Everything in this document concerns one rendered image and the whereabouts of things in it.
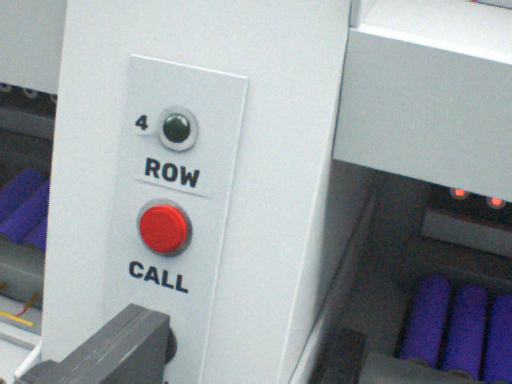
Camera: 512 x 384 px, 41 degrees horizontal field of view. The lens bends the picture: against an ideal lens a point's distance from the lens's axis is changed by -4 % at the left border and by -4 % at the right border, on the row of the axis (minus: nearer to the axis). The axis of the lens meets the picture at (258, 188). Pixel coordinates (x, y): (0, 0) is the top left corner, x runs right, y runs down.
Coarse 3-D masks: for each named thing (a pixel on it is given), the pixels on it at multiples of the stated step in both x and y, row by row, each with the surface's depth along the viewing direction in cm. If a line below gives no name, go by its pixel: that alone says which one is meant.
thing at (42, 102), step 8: (16, 88) 44; (0, 96) 45; (8, 96) 45; (16, 96) 45; (24, 96) 45; (40, 96) 44; (48, 96) 44; (16, 104) 45; (24, 104) 45; (32, 104) 45; (40, 104) 44; (48, 104) 44; (56, 104) 44; (48, 112) 45
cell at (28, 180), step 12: (24, 168) 43; (12, 180) 42; (24, 180) 42; (36, 180) 42; (0, 192) 40; (12, 192) 41; (24, 192) 41; (0, 204) 40; (12, 204) 40; (0, 216) 39
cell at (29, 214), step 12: (48, 180) 42; (36, 192) 41; (48, 192) 41; (24, 204) 40; (36, 204) 40; (48, 204) 40; (12, 216) 39; (24, 216) 39; (36, 216) 39; (0, 228) 38; (12, 228) 38; (24, 228) 38; (12, 240) 37
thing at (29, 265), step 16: (0, 240) 36; (0, 256) 35; (16, 256) 35; (32, 256) 35; (0, 272) 35; (16, 272) 35; (32, 272) 34; (0, 288) 35; (16, 288) 35; (32, 288) 35
